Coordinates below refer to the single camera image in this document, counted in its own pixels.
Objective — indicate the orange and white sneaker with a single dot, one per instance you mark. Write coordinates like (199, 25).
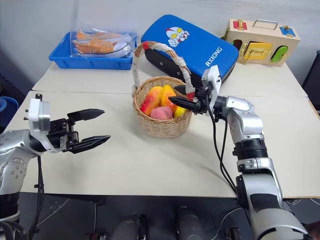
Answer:
(100, 45)
(92, 35)

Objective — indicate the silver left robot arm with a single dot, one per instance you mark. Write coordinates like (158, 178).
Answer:
(12, 152)

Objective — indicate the pink peach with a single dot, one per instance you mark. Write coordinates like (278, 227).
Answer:
(161, 113)

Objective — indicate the clear plastic bag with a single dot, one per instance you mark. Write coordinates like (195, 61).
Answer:
(100, 53)

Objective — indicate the small yellow fruit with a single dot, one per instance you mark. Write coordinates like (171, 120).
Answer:
(180, 112)

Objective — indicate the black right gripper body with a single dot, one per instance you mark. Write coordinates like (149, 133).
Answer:
(203, 101)

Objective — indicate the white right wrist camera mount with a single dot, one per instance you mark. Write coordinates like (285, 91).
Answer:
(212, 80)

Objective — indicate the blue plastic tray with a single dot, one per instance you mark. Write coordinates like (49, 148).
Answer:
(65, 62)

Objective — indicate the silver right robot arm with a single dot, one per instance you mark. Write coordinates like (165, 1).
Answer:
(260, 180)

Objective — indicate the orange yellow mango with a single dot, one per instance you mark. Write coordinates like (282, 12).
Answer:
(168, 97)

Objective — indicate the black chair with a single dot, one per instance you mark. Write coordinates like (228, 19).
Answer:
(312, 80)

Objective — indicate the wooden lock puzzle box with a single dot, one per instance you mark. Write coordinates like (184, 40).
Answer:
(260, 40)

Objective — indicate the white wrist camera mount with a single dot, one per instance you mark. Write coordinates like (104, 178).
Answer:
(212, 80)
(37, 117)

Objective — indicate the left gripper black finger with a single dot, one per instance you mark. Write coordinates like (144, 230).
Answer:
(87, 114)
(87, 143)

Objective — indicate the dark rounded shape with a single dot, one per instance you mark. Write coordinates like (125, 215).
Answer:
(128, 228)

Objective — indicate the blue round container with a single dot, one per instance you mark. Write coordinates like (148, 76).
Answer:
(7, 110)

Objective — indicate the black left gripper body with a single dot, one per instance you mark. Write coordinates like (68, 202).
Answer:
(60, 132)

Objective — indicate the blue RXIONG kick pad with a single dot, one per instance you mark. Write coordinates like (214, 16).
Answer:
(200, 47)

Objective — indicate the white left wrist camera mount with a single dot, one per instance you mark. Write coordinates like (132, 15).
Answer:
(37, 117)

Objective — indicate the red and yellow mango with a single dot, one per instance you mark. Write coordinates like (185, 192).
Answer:
(152, 100)

